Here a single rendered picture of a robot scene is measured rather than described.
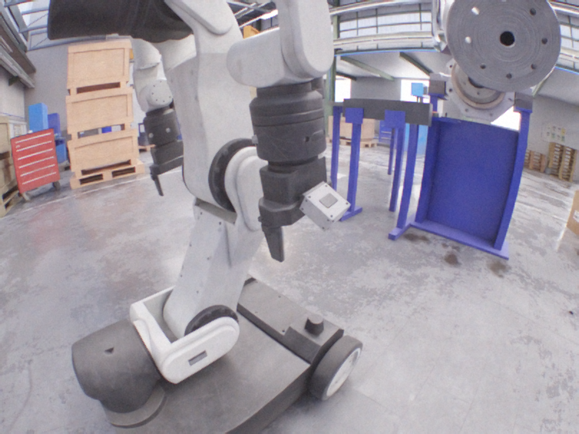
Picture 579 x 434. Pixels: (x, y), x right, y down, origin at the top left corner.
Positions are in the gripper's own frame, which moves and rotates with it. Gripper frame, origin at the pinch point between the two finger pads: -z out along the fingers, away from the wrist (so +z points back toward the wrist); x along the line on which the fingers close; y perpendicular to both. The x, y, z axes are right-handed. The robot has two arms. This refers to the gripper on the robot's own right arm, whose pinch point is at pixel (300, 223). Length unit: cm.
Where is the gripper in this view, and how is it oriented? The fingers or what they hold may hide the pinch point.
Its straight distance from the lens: 37.3
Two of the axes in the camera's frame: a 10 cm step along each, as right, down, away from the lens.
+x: 6.6, -4.5, 6.0
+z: -1.2, -8.5, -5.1
